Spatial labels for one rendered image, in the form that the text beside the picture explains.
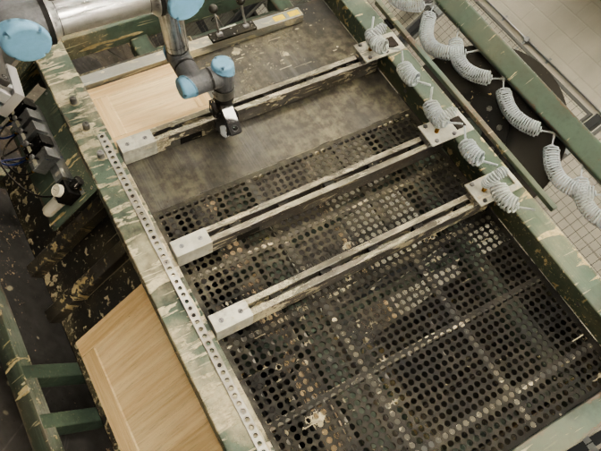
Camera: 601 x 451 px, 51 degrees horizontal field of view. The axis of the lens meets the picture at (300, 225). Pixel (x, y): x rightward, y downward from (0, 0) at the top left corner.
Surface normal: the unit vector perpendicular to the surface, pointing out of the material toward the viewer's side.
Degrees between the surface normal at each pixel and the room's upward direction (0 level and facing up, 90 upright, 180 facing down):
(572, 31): 90
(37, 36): 96
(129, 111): 51
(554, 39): 90
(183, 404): 90
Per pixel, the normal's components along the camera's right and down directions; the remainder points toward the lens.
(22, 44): 0.37, 0.81
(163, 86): 0.09, -0.50
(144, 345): -0.47, -0.15
